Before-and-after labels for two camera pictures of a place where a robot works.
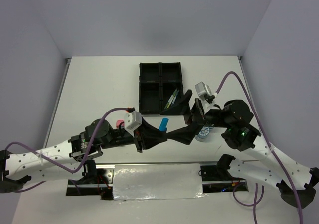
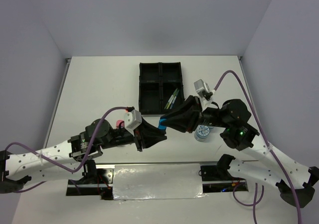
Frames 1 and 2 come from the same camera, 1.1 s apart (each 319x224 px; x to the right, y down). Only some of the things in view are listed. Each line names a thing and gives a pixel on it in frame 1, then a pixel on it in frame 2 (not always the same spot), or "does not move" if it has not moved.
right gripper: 194,118 to 186,116
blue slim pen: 175,97 does not move
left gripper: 148,138 does not move
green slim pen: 173,95 does not move
